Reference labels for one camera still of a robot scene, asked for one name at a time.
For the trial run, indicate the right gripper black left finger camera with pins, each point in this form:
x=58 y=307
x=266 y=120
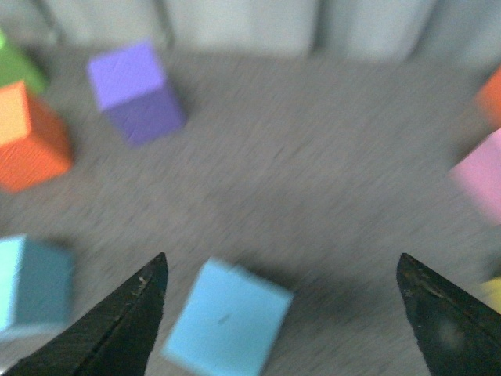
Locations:
x=115 y=337

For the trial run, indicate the grey curtain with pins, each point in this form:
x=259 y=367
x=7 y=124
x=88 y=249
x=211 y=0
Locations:
x=461 y=32

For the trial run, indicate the green foam cube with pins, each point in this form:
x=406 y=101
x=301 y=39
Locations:
x=16 y=66

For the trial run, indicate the orange foam cube far right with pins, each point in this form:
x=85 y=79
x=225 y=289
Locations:
x=488 y=98

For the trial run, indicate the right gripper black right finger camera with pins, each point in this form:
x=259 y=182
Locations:
x=456 y=333

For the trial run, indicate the light blue foam cube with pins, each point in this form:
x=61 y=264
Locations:
x=36 y=287
x=229 y=323

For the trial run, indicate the pink foam cube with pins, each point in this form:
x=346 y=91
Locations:
x=478 y=174

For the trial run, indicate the purple foam cube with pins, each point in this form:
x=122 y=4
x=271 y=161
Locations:
x=132 y=89

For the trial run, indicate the orange foam cube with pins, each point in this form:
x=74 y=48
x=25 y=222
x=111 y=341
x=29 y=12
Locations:
x=488 y=98
x=35 y=145

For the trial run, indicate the yellow foam cube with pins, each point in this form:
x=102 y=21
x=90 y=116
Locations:
x=492 y=293

